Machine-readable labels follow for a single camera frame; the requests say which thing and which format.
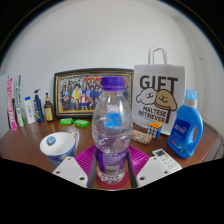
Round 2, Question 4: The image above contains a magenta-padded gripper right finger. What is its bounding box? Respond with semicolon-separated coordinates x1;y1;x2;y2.
125;145;170;189

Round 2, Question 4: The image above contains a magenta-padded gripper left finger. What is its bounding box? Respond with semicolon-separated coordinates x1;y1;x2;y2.
52;144;98;189

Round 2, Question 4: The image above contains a clear purple-capped water bottle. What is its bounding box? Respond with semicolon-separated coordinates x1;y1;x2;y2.
91;76;134;185

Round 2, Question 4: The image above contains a blue painted white-lined mug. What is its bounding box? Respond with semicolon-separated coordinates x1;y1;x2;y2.
39;130;81;169

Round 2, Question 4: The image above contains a patterned snack packet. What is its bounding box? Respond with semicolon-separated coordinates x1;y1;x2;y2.
131;129;154;146

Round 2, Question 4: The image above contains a colourful puzzle cube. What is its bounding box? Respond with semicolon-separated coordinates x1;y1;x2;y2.
147;121;163;139

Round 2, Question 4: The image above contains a blue laundry detergent bottle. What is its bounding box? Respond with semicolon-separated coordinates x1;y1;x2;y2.
167;88;204;160

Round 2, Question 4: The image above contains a dark bottle with yellow label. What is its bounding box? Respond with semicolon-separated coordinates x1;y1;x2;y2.
43;92;55;122

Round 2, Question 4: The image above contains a dark blue pump bottle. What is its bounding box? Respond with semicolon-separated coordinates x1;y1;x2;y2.
33;88;45;123

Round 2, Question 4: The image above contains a white bottle with blue cap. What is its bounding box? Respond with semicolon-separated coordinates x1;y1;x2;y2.
23;96;36;125

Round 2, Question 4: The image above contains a dark-framed group photo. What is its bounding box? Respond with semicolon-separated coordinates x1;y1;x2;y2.
53;68;135;119

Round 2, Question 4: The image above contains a white dog-print paper bag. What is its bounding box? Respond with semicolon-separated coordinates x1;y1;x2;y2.
131;46;186;136

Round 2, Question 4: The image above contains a green and white toothpaste box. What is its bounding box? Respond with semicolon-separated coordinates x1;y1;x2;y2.
13;74;26;128

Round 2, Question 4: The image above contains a pink toothpaste box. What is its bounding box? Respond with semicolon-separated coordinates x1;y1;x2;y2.
6;77;19;132

